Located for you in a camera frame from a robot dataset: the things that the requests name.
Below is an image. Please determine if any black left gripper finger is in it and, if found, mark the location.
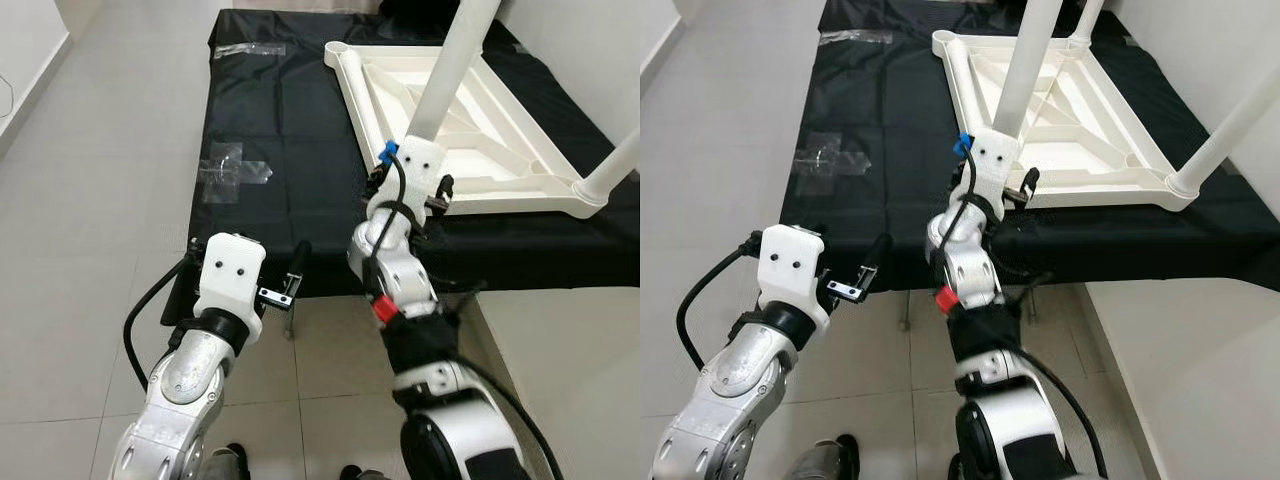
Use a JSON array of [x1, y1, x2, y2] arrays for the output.
[[285, 240, 313, 296], [855, 233, 893, 291]]

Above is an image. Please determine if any black table cloth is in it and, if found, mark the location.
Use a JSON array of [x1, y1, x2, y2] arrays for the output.
[[780, 0, 1280, 293], [160, 10, 641, 301]]

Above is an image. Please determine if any white plastic table top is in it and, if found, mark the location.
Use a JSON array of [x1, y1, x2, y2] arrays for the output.
[[932, 28, 1196, 211], [325, 40, 611, 219]]

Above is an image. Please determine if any clear plastic bag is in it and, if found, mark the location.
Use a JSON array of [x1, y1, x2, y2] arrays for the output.
[[790, 132, 873, 196], [197, 143, 273, 204]]

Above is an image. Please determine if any dark robot left foot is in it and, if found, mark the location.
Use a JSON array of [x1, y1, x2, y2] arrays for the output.
[[790, 435, 861, 480], [205, 445, 251, 480]]

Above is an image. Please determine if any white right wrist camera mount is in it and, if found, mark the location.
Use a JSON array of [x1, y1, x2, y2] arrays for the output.
[[365, 138, 446, 226], [960, 130, 1023, 216]]

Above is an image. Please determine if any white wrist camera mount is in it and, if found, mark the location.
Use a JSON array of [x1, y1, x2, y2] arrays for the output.
[[757, 225, 831, 319], [365, 138, 446, 226], [192, 233, 267, 326], [960, 130, 1023, 216]]

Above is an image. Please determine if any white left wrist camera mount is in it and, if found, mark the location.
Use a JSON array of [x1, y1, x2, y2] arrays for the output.
[[192, 233, 267, 326], [757, 225, 831, 319]]

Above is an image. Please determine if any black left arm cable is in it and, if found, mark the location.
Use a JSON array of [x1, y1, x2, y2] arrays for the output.
[[123, 255, 201, 391], [677, 245, 766, 371]]

